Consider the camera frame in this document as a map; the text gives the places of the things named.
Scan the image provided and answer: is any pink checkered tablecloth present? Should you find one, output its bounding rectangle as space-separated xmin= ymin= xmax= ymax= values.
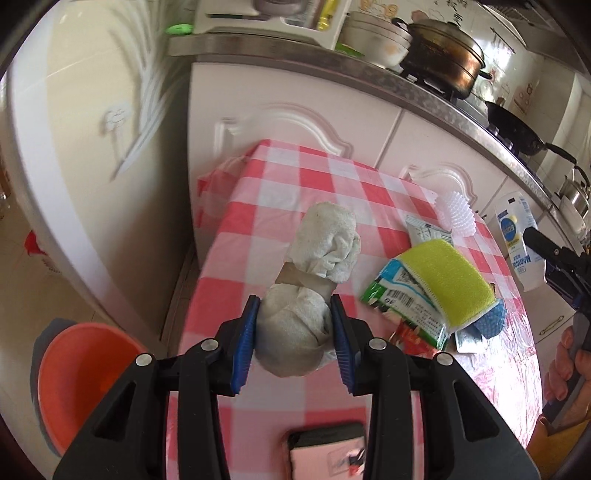
xmin=166 ymin=138 xmax=543 ymax=480

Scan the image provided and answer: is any person's right hand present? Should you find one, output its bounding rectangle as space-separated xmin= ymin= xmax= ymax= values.
xmin=542 ymin=325 xmax=578 ymax=402

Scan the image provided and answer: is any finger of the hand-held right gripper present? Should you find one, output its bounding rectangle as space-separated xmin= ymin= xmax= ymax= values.
xmin=523 ymin=227 xmax=583 ymax=268

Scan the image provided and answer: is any orange plastic bucket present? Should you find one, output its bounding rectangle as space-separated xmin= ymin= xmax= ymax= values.
xmin=36 ymin=323 xmax=146 ymax=457

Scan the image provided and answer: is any white kitchen cabinet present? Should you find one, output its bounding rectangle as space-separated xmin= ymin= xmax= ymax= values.
xmin=187 ymin=62 xmax=578 ymax=333

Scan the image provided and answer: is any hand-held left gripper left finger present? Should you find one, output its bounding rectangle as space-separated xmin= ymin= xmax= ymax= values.
xmin=53 ymin=295 xmax=262 ymax=480

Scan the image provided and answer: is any red and white basket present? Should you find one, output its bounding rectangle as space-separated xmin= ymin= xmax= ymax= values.
xmin=23 ymin=231 xmax=63 ymax=278

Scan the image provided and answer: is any black wok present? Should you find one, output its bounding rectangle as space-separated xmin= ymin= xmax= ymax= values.
xmin=485 ymin=100 xmax=578 ymax=164

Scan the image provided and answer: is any white plastic bottle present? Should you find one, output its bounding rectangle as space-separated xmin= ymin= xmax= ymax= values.
xmin=495 ymin=191 xmax=548 ymax=292

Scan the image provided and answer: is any blue mesh scrubber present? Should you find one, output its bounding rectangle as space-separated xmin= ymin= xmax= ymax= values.
xmin=471 ymin=300 xmax=507 ymax=337

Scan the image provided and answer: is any gas stove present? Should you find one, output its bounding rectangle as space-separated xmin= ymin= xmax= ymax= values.
xmin=399 ymin=65 xmax=541 ymax=171

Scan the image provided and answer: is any white ceramic bowl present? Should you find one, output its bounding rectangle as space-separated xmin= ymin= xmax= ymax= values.
xmin=342 ymin=11 xmax=414 ymax=70

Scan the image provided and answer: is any white spiky brush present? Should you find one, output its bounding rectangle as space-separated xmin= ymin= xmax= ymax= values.
xmin=434 ymin=191 xmax=476 ymax=238

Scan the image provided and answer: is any white and green packet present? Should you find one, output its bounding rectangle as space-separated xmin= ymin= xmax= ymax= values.
xmin=404 ymin=213 xmax=455 ymax=247

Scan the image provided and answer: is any large dark cooking pot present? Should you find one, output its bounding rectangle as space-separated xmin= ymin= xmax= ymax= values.
xmin=392 ymin=17 xmax=492 ymax=100

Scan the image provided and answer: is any white refrigerator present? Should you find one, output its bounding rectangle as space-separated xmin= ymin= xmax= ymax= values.
xmin=0 ymin=0 xmax=204 ymax=344

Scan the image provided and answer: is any white towel with tape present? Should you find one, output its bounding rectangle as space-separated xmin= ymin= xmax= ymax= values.
xmin=255 ymin=202 xmax=362 ymax=378

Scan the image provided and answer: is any red wrapper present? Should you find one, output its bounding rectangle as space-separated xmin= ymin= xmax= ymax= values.
xmin=392 ymin=323 xmax=439 ymax=358

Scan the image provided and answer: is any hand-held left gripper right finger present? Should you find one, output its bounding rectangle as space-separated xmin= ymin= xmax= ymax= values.
xmin=329 ymin=294 xmax=541 ymax=480

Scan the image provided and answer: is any yellow sponge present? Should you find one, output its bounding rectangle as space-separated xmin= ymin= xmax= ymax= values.
xmin=399 ymin=239 xmax=497 ymax=332

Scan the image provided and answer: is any grey kitchen countertop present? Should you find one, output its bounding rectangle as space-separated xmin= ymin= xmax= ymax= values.
xmin=168 ymin=34 xmax=555 ymax=208

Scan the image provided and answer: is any silver foil piece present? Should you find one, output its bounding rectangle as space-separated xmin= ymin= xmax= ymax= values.
xmin=455 ymin=330 xmax=485 ymax=354

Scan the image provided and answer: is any green snack packet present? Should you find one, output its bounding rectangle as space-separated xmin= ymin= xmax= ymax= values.
xmin=360 ymin=258 xmax=451 ymax=350

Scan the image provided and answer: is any steel kettle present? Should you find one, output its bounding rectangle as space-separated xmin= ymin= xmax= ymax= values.
xmin=556 ymin=166 xmax=591 ymax=217

